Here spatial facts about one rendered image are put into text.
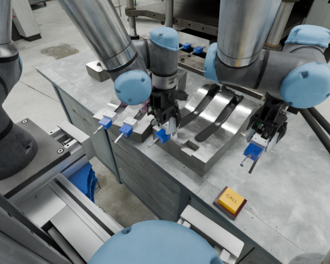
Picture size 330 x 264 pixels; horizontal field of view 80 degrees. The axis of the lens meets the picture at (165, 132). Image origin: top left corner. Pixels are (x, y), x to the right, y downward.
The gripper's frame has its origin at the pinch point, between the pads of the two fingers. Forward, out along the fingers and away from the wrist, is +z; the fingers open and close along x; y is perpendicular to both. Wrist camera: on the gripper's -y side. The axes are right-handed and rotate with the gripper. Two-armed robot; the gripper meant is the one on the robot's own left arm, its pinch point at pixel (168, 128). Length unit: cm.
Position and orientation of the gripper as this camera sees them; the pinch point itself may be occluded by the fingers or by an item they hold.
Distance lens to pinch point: 75.3
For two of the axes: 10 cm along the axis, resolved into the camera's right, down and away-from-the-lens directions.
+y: -6.9, 5.0, -5.2
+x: 7.2, 4.8, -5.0
